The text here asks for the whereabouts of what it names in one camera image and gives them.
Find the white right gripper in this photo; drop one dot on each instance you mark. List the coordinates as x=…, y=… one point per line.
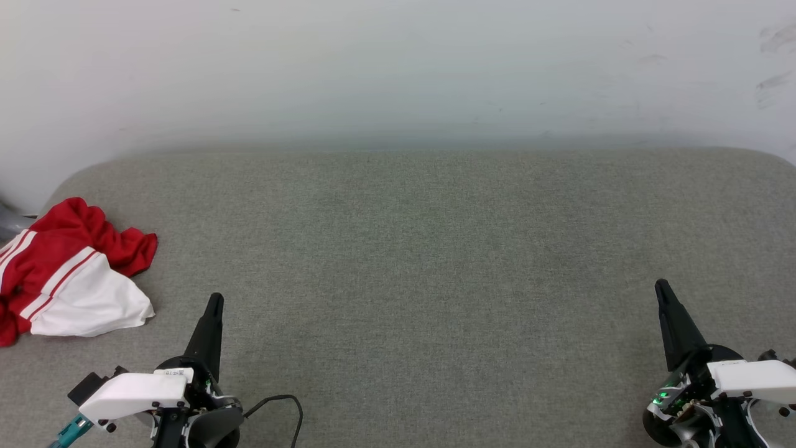
x=752, y=379

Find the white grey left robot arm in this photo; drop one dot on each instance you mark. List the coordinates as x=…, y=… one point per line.
x=214, y=426

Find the grey fabric sofa seat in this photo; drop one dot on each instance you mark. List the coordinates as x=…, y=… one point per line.
x=398, y=280

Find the grey metal pipe frame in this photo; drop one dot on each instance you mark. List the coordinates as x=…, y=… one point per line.
x=9, y=221

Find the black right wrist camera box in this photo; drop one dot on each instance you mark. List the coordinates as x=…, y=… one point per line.
x=771, y=356

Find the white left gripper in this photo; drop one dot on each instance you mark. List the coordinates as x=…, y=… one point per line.
x=134, y=392

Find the red and white basketball jersey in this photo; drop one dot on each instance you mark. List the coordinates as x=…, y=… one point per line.
x=62, y=249

